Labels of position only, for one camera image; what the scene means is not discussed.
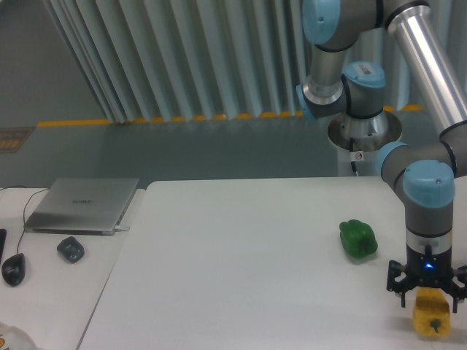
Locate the black computer mouse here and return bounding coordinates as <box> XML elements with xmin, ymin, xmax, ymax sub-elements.
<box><xmin>1</xmin><ymin>253</ymin><xmax>26</xmax><ymax>287</ymax></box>

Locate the black keyboard edge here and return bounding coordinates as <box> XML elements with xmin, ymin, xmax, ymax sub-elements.
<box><xmin>0</xmin><ymin>229</ymin><xmax>7</xmax><ymax>260</ymax></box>

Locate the dark grey earbuds case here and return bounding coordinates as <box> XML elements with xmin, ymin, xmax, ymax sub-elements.
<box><xmin>57</xmin><ymin>236</ymin><xmax>85</xmax><ymax>263</ymax></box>

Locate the silver laptop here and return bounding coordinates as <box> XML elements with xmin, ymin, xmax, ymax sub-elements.
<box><xmin>24</xmin><ymin>178</ymin><xmax>139</xmax><ymax>236</ymax></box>

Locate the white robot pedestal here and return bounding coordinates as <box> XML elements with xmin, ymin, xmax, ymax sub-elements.
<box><xmin>328</xmin><ymin>111</ymin><xmax>402</xmax><ymax>176</ymax></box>

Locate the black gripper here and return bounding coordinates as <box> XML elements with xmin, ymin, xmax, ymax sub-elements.
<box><xmin>386</xmin><ymin>246</ymin><xmax>466</xmax><ymax>313</ymax></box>

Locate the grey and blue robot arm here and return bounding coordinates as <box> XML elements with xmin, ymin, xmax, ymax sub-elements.
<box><xmin>296</xmin><ymin>1</ymin><xmax>466</xmax><ymax>303</ymax></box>

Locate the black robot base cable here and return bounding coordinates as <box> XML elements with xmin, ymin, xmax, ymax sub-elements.
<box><xmin>348</xmin><ymin>136</ymin><xmax>360</xmax><ymax>177</ymax></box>

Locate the grey pleated curtain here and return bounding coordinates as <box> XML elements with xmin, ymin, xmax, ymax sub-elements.
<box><xmin>42</xmin><ymin>0</ymin><xmax>444</xmax><ymax>125</ymax></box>

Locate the cream striped sleeve forearm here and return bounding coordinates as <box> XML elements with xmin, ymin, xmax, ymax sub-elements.
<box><xmin>1</xmin><ymin>323</ymin><xmax>38</xmax><ymax>350</ymax></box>

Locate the yellow bell pepper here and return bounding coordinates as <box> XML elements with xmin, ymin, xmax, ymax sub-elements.
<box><xmin>412</xmin><ymin>287</ymin><xmax>451</xmax><ymax>338</ymax></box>

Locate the green bell pepper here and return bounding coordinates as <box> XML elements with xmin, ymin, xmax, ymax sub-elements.
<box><xmin>339</xmin><ymin>219</ymin><xmax>378</xmax><ymax>259</ymax></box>

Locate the black mouse cable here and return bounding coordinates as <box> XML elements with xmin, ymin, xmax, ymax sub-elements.
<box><xmin>0</xmin><ymin>186</ymin><xmax>50</xmax><ymax>256</ymax></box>

